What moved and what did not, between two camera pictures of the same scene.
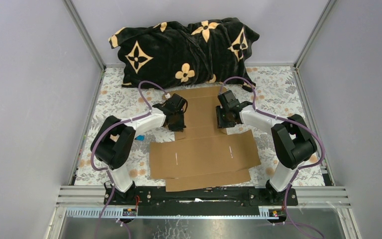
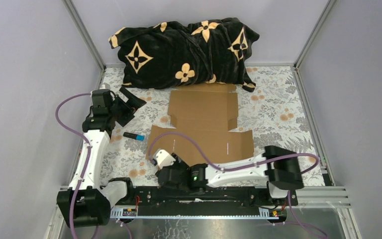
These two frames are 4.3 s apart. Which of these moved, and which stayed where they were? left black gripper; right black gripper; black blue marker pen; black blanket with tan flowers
Moved: left black gripper; right black gripper
Stayed: black blue marker pen; black blanket with tan flowers
